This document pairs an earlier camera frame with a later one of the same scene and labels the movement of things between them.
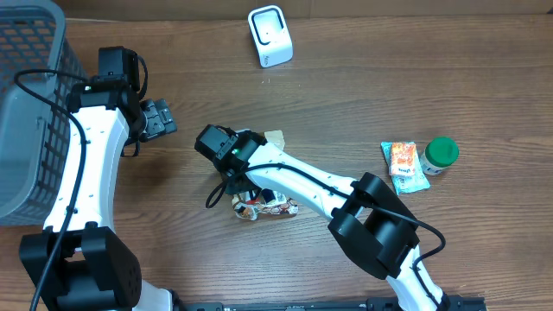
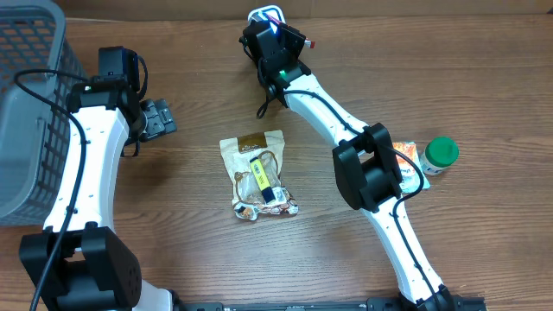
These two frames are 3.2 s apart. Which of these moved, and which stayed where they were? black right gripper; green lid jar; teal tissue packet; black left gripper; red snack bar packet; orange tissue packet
Moved: black right gripper; red snack bar packet
Stayed: black left gripper; orange tissue packet; green lid jar; teal tissue packet
